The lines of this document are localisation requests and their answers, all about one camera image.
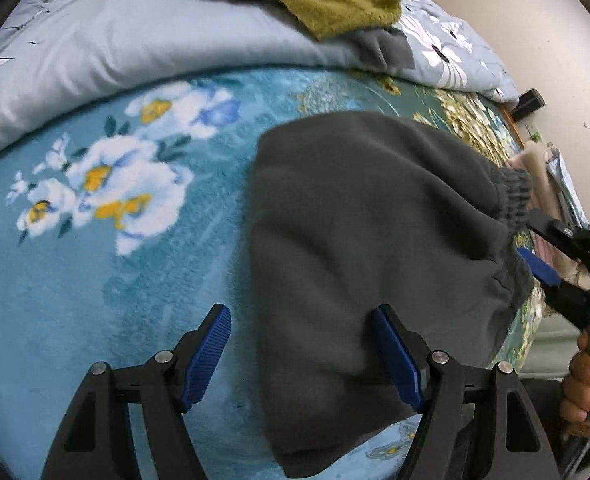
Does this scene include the dark grey fleece pants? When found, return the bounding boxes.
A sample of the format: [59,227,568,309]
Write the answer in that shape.
[249,112,534,478]

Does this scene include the person right hand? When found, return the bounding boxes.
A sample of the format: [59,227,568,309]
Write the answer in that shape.
[560,332,590,439]

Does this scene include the light blue folded cloth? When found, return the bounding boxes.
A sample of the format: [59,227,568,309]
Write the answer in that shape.
[545,144,590,229]

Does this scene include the beige folded blanket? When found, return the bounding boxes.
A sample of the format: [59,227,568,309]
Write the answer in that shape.
[506,140,580,285]

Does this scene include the teal floral bed blanket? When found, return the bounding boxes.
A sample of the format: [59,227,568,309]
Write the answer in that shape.
[0,67,519,479]

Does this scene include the olive yellow knit sweater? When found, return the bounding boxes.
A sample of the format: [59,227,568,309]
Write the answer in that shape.
[267,0,406,42]

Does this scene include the light blue floral duvet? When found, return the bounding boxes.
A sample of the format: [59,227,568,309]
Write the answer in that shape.
[0,0,518,151]

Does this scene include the black speaker by wall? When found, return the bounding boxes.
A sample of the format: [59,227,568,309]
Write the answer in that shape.
[510,89,545,122]

